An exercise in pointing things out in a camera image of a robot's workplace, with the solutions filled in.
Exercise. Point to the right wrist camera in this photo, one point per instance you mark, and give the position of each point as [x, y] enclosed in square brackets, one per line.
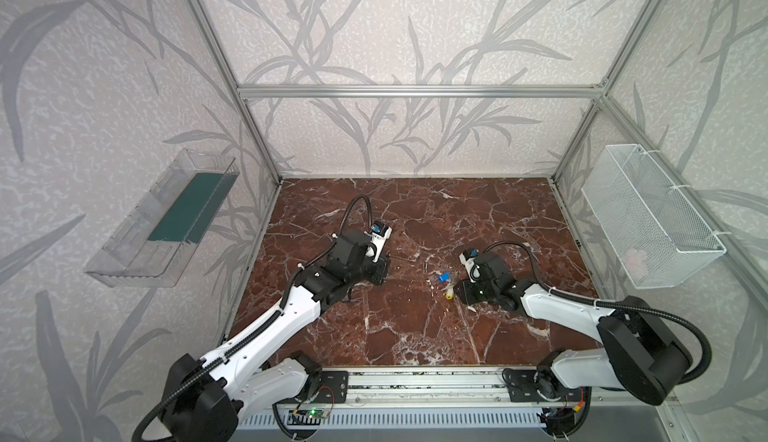
[467, 259]

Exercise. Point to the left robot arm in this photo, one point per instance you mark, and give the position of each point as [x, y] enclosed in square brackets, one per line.
[205, 399]

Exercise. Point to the pink object in basket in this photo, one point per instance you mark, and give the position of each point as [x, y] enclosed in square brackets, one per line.
[635, 259]

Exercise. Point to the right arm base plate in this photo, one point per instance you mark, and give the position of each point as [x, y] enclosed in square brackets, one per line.
[533, 386]

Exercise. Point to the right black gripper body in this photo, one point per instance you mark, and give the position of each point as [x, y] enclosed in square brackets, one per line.
[464, 290]

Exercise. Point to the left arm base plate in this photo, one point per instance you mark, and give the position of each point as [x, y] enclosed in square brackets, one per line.
[328, 387]

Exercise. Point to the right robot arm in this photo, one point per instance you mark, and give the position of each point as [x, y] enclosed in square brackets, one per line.
[643, 351]

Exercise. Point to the white wire mesh basket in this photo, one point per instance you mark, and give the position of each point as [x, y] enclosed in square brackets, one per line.
[639, 206]

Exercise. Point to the small circuit board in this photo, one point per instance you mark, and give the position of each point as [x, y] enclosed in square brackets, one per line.
[310, 416]

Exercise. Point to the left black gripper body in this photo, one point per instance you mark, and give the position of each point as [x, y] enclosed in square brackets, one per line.
[379, 268]

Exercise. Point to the green felt pad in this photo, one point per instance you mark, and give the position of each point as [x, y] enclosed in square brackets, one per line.
[192, 212]

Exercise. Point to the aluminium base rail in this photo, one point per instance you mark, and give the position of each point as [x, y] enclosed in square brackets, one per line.
[398, 387]

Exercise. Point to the clear plastic wall bin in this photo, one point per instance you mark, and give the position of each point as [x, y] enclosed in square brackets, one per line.
[128, 258]

